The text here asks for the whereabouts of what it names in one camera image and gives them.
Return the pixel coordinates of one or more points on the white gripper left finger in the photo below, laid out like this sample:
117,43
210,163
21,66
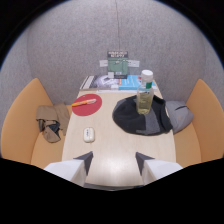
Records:
71,166

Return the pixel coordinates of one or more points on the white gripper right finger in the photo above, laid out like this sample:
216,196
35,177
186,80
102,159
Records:
156,167

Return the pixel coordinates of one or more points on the clear bottle with white cap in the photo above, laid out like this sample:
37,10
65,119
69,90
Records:
145,96

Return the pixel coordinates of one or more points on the small white oval device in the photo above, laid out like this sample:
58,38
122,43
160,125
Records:
88,134

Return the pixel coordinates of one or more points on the tan jacket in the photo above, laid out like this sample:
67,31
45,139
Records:
53,120

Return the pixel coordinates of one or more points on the black and grey garment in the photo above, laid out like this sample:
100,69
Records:
140,118

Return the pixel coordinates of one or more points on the orange bench seat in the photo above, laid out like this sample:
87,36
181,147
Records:
200,133
30,133

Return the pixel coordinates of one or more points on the grey bag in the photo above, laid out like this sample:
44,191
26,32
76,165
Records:
180,115

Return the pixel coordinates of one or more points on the round red mat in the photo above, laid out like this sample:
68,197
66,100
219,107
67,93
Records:
86,106

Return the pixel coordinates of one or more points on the orange and yellow pen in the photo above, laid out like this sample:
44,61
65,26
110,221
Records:
83,102

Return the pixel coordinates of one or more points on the blue book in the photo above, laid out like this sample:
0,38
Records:
133,82

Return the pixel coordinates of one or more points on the black and white magazine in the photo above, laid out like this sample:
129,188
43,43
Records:
98,82

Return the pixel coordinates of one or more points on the white wall outlet panel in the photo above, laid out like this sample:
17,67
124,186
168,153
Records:
103,63
133,63

